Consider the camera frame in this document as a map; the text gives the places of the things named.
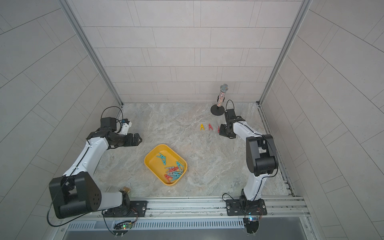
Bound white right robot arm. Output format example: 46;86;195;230
219;121;279;201

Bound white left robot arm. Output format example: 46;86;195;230
49;129;143;219

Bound yellow plastic storage box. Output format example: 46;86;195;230
144;144;188;186

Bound glittery stand with black base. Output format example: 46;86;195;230
211;84;229;116

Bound teal clothespin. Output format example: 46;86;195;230
157;153;167;166

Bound brass round knob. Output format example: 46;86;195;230
122;187;131;194

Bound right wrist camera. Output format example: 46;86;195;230
225;109;237;122

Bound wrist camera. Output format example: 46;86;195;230
100;117;118;132
225;109;237;122

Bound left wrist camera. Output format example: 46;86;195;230
100;117;118;132

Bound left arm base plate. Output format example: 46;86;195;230
103;201;148;218

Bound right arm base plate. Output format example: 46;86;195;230
225;199;268;217

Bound aluminium front rail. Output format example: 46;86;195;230
65;196;310;221

